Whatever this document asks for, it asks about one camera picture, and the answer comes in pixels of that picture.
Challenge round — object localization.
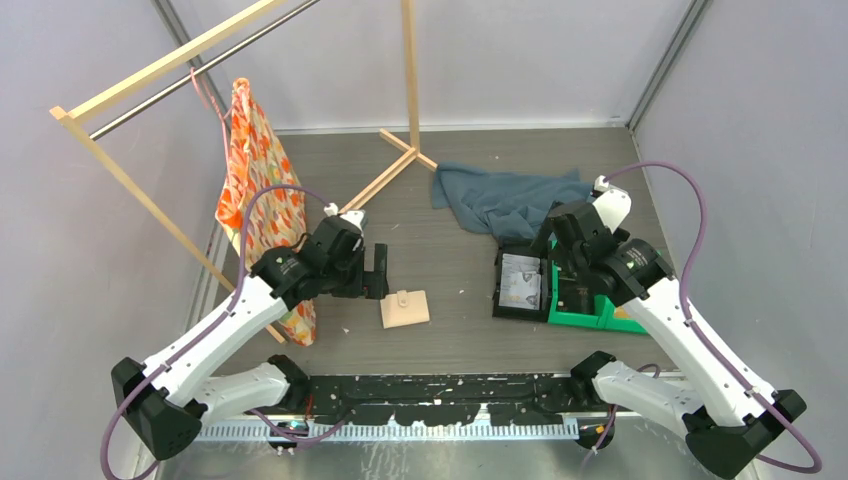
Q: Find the beige leather card holder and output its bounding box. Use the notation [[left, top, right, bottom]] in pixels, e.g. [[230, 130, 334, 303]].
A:
[[380, 290, 430, 329]]

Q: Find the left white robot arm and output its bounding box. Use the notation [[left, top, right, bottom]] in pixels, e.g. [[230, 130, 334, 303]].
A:
[[111, 210, 388, 460]]

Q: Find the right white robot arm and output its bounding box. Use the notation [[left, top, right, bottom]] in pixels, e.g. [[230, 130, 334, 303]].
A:
[[531, 188, 806, 479]]

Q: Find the black tray with cards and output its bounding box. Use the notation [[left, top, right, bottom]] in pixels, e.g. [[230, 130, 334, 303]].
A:
[[492, 238, 552, 323]]

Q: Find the green plastic bin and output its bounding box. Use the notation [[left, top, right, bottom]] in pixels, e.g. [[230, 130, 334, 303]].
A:
[[543, 240, 647, 335]]

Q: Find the blue grey cloth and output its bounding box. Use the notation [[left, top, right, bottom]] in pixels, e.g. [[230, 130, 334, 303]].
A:
[[431, 162, 592, 240]]

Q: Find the orange floral fabric bag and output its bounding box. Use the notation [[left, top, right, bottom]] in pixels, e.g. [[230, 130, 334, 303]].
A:
[[215, 77, 318, 348]]

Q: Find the metal hanging rod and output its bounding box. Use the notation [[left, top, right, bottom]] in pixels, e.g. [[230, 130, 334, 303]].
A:
[[89, 0, 320, 141]]

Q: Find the wooden clothes rack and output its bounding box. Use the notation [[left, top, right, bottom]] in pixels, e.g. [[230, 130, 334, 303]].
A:
[[49, 0, 440, 346]]

